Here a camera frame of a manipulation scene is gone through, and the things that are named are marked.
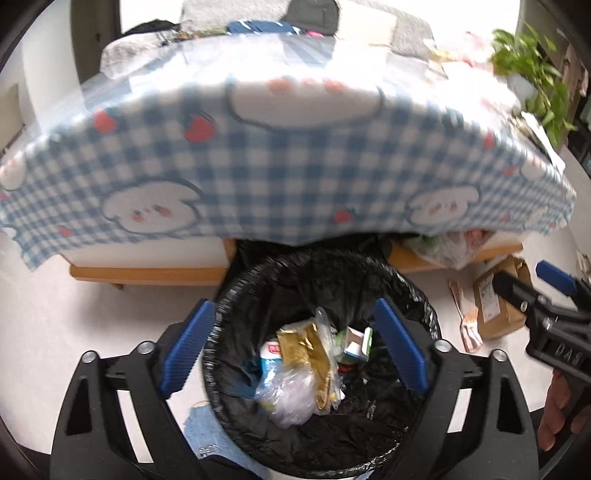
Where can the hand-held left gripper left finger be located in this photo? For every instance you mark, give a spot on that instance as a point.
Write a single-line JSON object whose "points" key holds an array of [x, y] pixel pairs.
{"points": [[187, 346]]}

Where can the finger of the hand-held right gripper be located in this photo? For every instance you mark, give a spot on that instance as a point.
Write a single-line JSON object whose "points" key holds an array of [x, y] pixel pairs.
{"points": [[556, 277], [515, 293]]}

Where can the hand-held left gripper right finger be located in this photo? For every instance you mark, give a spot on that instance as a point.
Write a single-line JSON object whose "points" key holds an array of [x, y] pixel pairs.
{"points": [[399, 346]]}

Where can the green white small box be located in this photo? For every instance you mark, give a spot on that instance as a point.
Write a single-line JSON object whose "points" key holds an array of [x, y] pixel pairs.
{"points": [[353, 344]]}

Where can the blue white milk carton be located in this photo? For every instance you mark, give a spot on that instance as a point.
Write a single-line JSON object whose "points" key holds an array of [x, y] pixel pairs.
{"points": [[270, 360]]}

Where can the bin with black liner bag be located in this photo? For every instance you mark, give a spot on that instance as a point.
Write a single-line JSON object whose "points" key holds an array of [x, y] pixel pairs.
{"points": [[323, 286]]}

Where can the gold lined paper bag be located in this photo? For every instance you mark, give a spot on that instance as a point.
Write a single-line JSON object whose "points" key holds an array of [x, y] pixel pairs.
{"points": [[300, 350]]}

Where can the clear plastic bag gold foil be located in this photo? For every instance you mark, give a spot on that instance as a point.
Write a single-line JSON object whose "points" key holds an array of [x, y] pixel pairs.
{"points": [[288, 392]]}

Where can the person's right hand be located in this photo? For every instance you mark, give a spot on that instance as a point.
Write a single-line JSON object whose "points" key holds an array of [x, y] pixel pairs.
{"points": [[556, 406]]}

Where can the brown cardboard box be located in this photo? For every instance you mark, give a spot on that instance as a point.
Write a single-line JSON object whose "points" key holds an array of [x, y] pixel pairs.
{"points": [[498, 300]]}

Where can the brown white paper wrapper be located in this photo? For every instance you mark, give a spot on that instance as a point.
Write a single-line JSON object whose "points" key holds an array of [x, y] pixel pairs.
{"points": [[471, 332]]}

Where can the light blue cloth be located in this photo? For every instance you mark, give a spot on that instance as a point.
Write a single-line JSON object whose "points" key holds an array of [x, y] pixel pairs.
{"points": [[198, 429]]}

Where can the crumpled translucent plastic bag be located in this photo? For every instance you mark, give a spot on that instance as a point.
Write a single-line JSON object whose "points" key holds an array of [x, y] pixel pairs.
{"points": [[443, 249]]}

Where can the white paper sachet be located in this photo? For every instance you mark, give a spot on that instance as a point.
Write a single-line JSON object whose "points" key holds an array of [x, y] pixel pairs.
{"points": [[547, 143]]}

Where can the dark shelf unit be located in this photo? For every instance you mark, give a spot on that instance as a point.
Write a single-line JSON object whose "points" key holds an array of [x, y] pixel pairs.
{"points": [[577, 92]]}

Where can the blue checked bear tablecloth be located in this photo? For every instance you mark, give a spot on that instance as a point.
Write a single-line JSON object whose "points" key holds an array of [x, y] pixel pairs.
{"points": [[277, 161]]}

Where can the green potted plant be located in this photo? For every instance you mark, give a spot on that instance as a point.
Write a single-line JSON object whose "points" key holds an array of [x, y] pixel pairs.
{"points": [[521, 55]]}

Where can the beige cushion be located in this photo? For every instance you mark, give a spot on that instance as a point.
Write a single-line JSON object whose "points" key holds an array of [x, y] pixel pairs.
{"points": [[367, 23]]}

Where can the black cloth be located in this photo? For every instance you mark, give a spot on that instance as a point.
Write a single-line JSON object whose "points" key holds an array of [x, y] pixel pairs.
{"points": [[147, 27]]}

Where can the pink small cloth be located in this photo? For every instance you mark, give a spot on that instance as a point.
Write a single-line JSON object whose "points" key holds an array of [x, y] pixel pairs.
{"points": [[314, 33]]}

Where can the blue jacket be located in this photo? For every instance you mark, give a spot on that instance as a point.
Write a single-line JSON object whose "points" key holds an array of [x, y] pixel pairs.
{"points": [[258, 26]]}

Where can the dark door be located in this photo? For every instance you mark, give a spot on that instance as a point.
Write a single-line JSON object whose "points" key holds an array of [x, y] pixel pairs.
{"points": [[92, 27]]}

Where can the grey patterned sofa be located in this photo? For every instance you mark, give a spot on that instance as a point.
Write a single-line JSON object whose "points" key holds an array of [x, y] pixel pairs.
{"points": [[203, 11]]}

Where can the black backpack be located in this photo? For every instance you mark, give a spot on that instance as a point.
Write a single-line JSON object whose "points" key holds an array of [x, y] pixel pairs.
{"points": [[309, 14]]}

